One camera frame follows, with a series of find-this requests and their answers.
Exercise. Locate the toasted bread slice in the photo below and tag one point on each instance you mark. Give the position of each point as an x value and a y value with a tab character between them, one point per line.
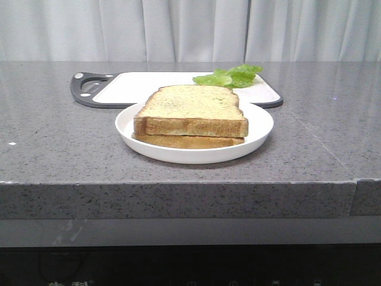
188	142
192	110

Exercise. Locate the green lettuce leaf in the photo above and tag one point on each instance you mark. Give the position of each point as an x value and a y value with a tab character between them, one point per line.
241	76

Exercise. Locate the white round plate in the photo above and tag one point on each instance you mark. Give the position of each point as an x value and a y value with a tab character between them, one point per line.
260	125

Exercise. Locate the white cutting board dark rim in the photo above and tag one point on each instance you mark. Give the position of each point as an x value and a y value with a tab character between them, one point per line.
120	90

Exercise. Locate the black appliance panel below counter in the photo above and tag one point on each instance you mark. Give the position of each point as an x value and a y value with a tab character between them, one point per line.
341	264

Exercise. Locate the white curtain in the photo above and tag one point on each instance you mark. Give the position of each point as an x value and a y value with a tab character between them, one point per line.
190	31

